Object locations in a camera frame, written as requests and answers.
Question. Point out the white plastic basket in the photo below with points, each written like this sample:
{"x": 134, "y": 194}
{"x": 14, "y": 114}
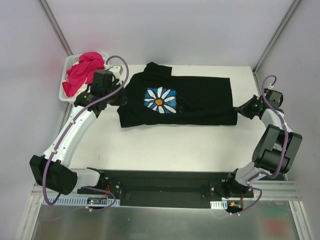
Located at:
{"x": 70, "y": 61}

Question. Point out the left white cable duct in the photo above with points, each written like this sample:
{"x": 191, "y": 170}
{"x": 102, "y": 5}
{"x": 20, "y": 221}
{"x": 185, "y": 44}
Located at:
{"x": 86, "y": 201}

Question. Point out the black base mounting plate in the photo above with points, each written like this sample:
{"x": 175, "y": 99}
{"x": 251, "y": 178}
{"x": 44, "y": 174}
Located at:
{"x": 169, "y": 189}

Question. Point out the right white cable duct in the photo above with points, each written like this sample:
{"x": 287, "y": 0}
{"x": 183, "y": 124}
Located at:
{"x": 219, "y": 205}

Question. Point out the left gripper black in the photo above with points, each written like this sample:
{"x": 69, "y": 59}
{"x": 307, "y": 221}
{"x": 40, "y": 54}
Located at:
{"x": 119, "y": 96}

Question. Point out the black graphic t shirt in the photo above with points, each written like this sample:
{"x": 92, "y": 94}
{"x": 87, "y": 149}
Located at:
{"x": 156, "y": 97}

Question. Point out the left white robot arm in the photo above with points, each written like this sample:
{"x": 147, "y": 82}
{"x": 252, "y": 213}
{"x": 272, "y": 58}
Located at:
{"x": 52, "y": 169}

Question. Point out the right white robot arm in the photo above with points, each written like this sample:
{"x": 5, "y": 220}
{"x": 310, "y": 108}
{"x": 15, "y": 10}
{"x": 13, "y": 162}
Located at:
{"x": 277, "y": 148}

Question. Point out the pink t shirt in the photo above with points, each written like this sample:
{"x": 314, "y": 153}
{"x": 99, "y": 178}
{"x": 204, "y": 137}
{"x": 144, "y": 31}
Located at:
{"x": 84, "y": 70}

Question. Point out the aluminium frame rail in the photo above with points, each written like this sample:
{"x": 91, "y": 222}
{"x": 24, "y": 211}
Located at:
{"x": 276, "y": 190}

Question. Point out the white t shirt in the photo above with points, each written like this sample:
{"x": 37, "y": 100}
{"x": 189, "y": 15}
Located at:
{"x": 73, "y": 90}

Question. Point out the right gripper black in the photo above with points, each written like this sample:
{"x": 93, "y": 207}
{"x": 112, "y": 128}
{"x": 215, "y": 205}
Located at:
{"x": 247, "y": 108}

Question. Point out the white cable duct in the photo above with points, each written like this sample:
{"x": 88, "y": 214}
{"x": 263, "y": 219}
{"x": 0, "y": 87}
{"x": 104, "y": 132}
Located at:
{"x": 86, "y": 201}
{"x": 219, "y": 205}

